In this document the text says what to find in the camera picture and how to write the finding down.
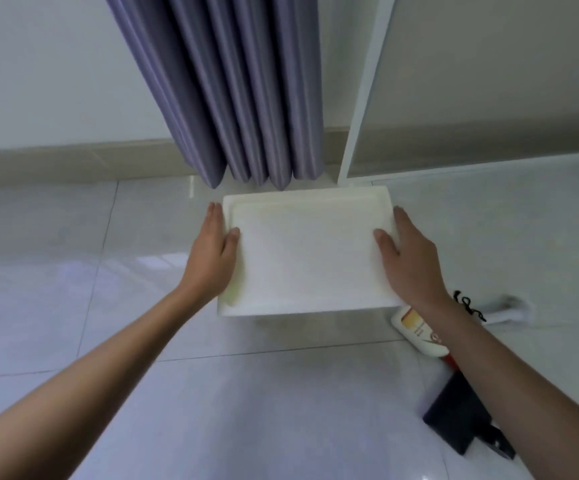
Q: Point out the white bottle with red cap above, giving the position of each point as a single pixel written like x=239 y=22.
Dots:
x=417 y=332

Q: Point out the person's left hand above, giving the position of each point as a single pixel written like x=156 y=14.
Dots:
x=209 y=267

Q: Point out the person's right hand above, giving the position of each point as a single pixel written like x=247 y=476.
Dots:
x=417 y=274

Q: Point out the person's left thumb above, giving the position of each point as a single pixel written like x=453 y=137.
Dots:
x=231 y=240

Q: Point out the black cleaver knife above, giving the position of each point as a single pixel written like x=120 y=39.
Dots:
x=457 y=412

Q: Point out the person's left forearm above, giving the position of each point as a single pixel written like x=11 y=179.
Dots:
x=94 y=379

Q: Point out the white cloth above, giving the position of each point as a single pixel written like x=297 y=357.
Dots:
x=512 y=309

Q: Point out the white rectangular plastic tray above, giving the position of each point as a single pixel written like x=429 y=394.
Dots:
x=309 y=254

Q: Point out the purple pleated curtain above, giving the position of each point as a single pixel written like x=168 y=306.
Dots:
x=229 y=84

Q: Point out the person's right forearm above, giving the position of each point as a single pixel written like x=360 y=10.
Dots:
x=514 y=389

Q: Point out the person's right thumb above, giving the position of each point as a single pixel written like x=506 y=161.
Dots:
x=384 y=242

